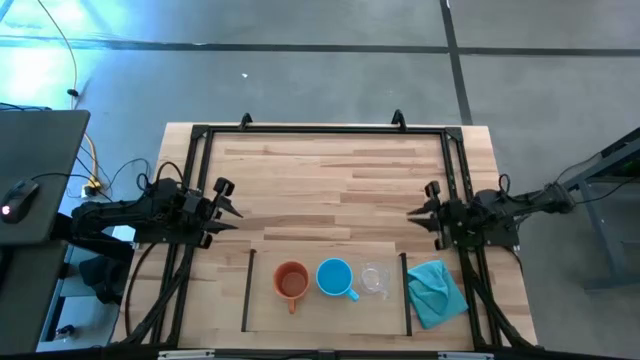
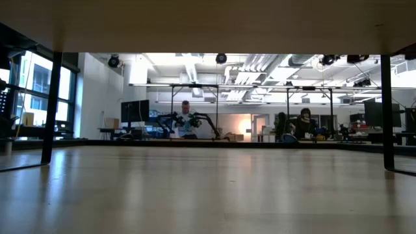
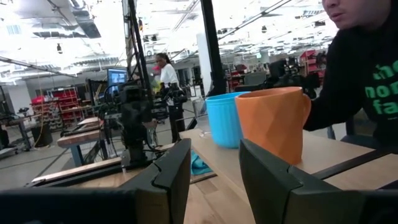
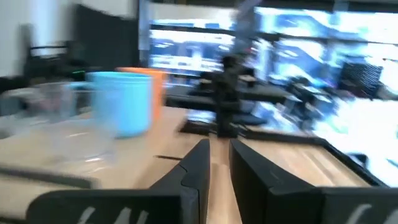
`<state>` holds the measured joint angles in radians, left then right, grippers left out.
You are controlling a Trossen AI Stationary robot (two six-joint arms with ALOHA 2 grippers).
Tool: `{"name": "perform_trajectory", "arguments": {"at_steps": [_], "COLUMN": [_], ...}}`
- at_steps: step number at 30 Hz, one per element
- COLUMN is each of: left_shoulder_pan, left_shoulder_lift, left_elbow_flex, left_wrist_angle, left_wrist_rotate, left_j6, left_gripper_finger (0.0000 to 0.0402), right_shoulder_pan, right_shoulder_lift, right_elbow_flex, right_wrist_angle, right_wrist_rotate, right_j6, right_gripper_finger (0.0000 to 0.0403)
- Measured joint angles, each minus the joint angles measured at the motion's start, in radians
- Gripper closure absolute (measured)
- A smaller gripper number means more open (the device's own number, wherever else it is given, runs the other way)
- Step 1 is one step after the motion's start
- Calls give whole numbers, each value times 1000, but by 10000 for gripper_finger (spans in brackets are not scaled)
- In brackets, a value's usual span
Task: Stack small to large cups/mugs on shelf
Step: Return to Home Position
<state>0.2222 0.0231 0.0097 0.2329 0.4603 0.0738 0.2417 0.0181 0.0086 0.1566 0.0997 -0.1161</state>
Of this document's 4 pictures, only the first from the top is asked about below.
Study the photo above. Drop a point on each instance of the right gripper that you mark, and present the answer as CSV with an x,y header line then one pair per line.
x,y
450,217

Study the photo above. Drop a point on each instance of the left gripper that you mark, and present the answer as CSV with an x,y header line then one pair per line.
x,y
197,215

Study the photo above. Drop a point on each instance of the clear glass mug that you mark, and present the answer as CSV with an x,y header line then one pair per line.
x,y
374,279

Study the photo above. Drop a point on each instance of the orange mug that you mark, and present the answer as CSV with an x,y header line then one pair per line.
x,y
291,282

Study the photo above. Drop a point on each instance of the blue mug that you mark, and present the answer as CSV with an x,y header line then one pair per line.
x,y
334,276

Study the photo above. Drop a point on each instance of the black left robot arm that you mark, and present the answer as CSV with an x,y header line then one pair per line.
x,y
125,215

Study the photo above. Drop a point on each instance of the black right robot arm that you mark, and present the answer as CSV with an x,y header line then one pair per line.
x,y
520,205

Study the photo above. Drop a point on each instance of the wooden shelf with black legs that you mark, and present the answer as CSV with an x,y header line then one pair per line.
x,y
325,315

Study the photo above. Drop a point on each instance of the teal cloth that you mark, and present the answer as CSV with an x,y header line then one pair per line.
x,y
435,295

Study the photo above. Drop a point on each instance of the grey desk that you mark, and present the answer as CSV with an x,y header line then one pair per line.
x,y
45,165

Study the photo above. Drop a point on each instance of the black computer mouse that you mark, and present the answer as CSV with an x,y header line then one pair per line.
x,y
19,200

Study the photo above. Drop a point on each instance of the black frame bracket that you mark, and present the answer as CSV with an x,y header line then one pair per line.
x,y
399,119
245,121

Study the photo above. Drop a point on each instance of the black table frame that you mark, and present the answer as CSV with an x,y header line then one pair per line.
x,y
325,130

